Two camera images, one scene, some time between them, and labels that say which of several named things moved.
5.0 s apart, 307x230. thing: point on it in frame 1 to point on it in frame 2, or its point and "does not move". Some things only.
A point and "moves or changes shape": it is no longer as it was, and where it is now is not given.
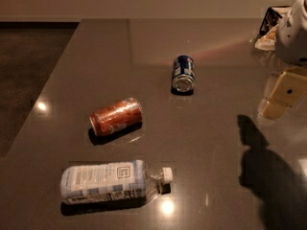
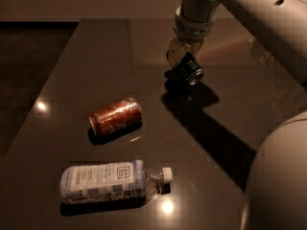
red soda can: x=116 y=117 does not move
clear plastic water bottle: x=113 y=181 does not move
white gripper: x=293 y=37 to x=193 y=30
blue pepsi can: x=183 y=74 moves or changes shape
